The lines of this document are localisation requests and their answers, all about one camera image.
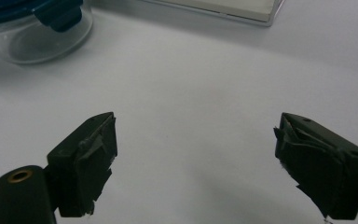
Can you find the white tray with metal rim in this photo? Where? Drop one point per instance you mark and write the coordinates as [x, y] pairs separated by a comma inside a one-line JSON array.
[[227, 7]]

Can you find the clear glass container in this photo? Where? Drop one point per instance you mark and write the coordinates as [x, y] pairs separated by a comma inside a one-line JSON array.
[[37, 40]]

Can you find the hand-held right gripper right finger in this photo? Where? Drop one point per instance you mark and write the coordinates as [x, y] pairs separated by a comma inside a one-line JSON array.
[[320, 161]]

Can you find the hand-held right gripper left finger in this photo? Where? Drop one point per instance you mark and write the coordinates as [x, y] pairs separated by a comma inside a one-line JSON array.
[[84, 161]]

